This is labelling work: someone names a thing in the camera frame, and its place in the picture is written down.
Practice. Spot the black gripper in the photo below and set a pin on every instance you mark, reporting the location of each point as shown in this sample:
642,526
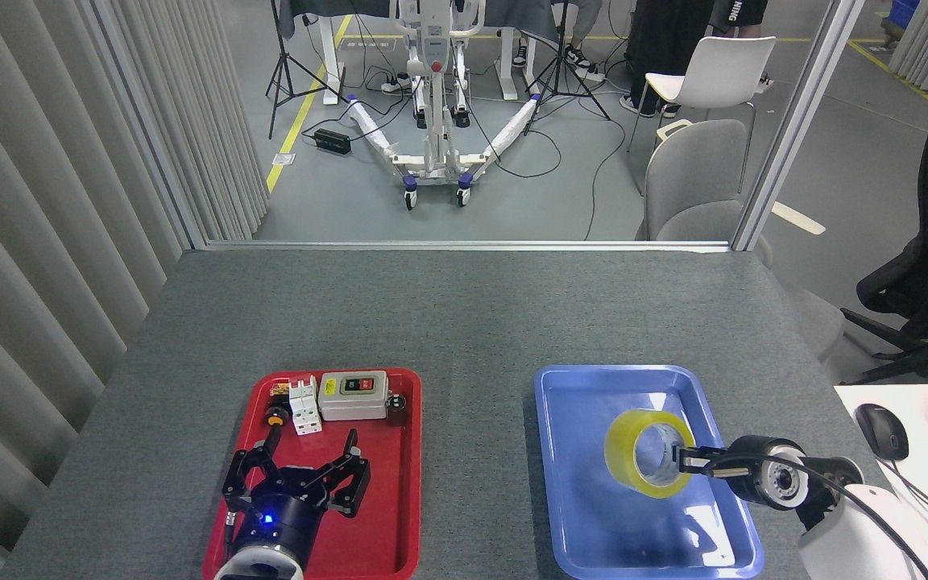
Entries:
750,467
279,515

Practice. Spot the yellow tape roll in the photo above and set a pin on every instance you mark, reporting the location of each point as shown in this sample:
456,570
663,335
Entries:
625,451

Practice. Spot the black orange push button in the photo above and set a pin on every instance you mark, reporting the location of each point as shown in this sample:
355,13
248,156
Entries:
276,416

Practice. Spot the white circuit breaker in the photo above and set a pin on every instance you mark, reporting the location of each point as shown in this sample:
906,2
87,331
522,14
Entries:
304,407

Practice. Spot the small brown yellow component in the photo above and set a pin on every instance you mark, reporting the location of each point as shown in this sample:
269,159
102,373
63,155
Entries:
279,391

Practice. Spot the red plastic tray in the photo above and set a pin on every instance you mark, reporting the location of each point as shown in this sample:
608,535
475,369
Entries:
395,483

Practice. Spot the blue plastic tray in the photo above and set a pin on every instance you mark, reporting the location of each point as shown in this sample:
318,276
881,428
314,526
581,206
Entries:
577,483

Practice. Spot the black computer mouse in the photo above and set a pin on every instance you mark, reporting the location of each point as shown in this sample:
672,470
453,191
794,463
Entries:
881,431

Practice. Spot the cream flat board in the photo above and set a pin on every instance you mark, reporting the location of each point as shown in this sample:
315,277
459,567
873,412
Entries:
798,219

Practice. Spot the grey chair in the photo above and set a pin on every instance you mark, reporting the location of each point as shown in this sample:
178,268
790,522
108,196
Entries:
693,177

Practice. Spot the black power adapter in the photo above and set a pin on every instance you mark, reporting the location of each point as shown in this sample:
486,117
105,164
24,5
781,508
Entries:
332,142

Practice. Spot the white chair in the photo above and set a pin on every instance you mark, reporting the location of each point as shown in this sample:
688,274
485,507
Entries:
722,68

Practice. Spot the person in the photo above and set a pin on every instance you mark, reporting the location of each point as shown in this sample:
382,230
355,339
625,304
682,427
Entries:
581,56

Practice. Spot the black tripod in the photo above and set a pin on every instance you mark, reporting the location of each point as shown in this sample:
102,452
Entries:
280,48
562,48

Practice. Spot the white wheeled stand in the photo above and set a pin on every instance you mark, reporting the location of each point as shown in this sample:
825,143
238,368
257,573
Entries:
434,48

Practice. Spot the blue bin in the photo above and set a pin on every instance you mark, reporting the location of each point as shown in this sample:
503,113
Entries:
903,14

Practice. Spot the grey push button switch box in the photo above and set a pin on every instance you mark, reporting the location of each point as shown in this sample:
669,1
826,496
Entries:
351,403

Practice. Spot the silver frame rail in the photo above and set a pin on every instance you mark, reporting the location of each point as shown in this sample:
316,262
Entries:
464,246

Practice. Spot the silver frame post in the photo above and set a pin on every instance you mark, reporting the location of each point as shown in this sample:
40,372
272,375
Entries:
798,121

